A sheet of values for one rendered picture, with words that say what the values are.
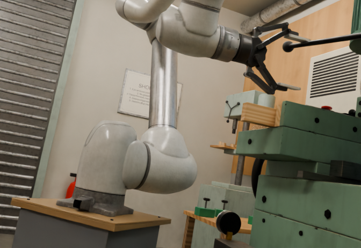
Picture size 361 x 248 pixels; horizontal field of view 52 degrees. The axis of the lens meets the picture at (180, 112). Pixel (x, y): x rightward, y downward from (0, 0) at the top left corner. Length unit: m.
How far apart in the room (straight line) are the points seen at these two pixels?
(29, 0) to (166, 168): 2.92
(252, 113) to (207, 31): 0.25
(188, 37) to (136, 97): 2.91
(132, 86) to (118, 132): 2.71
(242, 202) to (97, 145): 2.21
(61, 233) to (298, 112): 0.67
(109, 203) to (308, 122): 0.60
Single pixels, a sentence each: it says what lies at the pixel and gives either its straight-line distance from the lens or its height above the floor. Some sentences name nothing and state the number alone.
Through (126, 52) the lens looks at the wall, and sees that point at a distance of 3.89.
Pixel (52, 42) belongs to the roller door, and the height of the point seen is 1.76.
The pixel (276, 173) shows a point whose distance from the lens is 0.98.
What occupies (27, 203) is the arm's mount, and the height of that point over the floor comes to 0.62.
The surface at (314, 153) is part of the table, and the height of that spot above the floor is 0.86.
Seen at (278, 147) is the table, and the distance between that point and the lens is 0.80.
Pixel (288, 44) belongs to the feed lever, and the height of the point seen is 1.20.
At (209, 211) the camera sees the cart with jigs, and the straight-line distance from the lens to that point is 2.40.
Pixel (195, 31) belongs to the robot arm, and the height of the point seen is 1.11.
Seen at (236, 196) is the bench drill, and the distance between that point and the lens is 3.16.
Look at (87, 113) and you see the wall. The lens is 3.71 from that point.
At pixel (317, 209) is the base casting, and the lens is 0.80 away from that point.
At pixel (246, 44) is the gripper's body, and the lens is 0.99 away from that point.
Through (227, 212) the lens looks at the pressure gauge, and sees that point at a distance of 1.02.
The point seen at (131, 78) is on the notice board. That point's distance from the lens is 3.83.
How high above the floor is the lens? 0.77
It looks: 9 degrees up
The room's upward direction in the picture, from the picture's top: 10 degrees clockwise
